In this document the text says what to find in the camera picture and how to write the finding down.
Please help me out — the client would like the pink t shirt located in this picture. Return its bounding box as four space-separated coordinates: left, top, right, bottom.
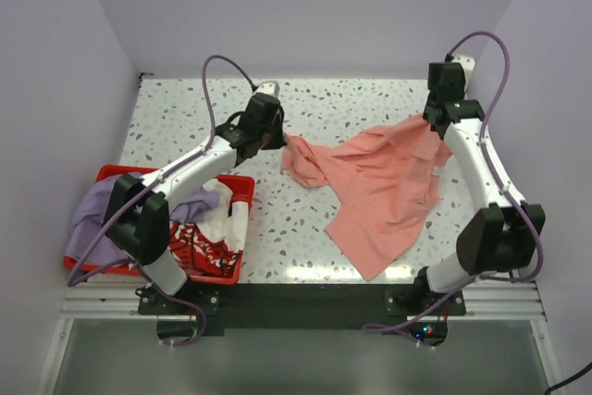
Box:
281 115 451 281

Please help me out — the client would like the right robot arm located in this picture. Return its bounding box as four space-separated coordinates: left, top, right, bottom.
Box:
406 55 546 315

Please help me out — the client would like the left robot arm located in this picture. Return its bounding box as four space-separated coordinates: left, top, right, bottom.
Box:
103 81 285 314

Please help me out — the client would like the white red printed t shirt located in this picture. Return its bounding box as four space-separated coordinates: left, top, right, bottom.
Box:
169 179 250 282

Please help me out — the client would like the red plastic bin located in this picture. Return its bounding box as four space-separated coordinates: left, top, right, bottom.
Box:
63 165 254 285

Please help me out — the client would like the lavender t shirt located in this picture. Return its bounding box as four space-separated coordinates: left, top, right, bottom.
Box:
65 174 221 265

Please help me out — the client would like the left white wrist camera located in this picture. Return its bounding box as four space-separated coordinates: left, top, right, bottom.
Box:
253 80 280 99

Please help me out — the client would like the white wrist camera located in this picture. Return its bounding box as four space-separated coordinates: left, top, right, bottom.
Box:
445 52 475 92
253 80 280 99

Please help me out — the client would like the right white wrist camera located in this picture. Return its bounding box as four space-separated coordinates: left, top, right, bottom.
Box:
445 52 475 92

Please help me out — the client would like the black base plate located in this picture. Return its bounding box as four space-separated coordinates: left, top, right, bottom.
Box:
135 284 467 342

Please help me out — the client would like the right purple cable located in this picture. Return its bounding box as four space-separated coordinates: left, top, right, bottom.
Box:
361 32 546 339

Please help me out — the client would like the purple cable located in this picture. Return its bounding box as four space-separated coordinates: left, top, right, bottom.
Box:
361 32 546 339
67 56 260 348

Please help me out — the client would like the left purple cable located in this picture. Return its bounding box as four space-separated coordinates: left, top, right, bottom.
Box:
67 56 260 348

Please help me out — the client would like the aluminium frame rail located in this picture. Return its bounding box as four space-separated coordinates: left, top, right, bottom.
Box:
37 277 563 394

